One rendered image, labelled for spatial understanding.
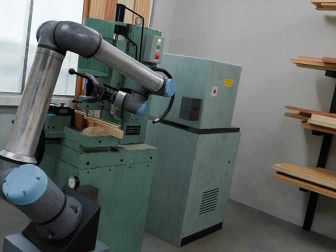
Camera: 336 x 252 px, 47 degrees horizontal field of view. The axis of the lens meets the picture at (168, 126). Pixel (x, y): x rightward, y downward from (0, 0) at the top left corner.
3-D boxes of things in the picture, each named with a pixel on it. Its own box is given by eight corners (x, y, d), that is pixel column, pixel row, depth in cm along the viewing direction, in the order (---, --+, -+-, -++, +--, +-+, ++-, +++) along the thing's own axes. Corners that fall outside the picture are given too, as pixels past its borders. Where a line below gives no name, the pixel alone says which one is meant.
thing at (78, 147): (40, 134, 226) (41, 127, 226) (71, 133, 242) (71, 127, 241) (79, 152, 200) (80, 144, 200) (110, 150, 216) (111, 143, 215)
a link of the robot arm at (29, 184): (44, 229, 138) (14, 202, 127) (20, 214, 149) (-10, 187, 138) (72, 196, 145) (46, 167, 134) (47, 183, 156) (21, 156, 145)
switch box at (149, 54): (142, 60, 230) (146, 34, 228) (154, 62, 238) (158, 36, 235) (149, 62, 226) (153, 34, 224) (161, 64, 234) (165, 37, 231)
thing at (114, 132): (63, 116, 238) (63, 110, 238) (65, 117, 240) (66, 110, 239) (119, 138, 202) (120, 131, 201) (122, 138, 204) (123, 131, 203)
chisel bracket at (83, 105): (76, 109, 221) (78, 95, 220) (96, 110, 232) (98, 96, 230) (84, 112, 217) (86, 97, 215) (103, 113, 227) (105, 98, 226)
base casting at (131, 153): (36, 147, 229) (38, 132, 228) (111, 144, 272) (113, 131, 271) (79, 169, 200) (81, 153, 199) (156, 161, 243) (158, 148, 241)
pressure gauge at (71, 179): (66, 189, 196) (68, 174, 195) (73, 189, 199) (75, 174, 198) (73, 194, 192) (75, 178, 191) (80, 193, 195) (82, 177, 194)
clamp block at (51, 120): (34, 125, 213) (36, 110, 211) (56, 125, 223) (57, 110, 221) (48, 132, 203) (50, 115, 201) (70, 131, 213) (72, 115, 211)
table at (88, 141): (14, 122, 228) (15, 112, 227) (60, 122, 251) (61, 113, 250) (71, 148, 188) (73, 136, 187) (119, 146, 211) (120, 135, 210)
